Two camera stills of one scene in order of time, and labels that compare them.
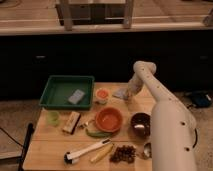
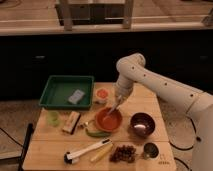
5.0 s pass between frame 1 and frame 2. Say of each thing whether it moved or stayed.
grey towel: moved
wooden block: stayed
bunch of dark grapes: stayed
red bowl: stayed
